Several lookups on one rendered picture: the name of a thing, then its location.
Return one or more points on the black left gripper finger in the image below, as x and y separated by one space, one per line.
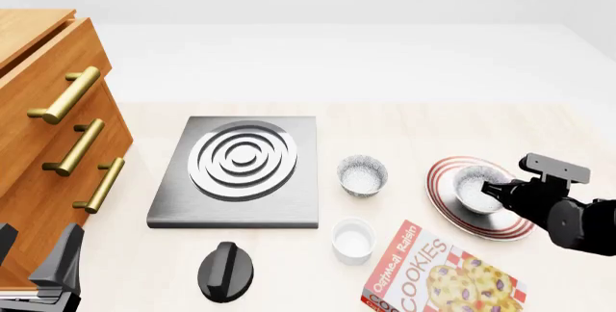
7 241
60 265

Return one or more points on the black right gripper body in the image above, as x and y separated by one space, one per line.
514 196

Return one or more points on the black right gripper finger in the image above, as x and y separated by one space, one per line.
492 189

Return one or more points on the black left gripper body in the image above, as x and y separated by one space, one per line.
38 301

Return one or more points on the patterned black-white bowl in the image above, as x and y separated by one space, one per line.
474 193
362 176

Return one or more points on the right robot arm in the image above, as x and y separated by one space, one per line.
572 221

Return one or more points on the plate with red rings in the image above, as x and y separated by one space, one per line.
443 185

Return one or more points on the small flat plate on stalk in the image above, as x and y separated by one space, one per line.
558 169

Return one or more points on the flat stove plate with rings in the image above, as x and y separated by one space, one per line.
173 200

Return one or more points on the small wooden drawer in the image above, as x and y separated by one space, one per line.
43 214

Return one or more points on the medium wooden drawer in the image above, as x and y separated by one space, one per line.
29 153

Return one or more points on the oatmeal raisin cookies box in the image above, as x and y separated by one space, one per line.
433 276

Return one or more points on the small white ramekin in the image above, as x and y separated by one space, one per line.
353 241

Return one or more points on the large wooden drawer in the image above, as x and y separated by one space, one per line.
29 84

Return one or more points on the round black stove knob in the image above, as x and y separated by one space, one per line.
226 272

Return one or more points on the wooden cabinet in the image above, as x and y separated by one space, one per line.
29 26

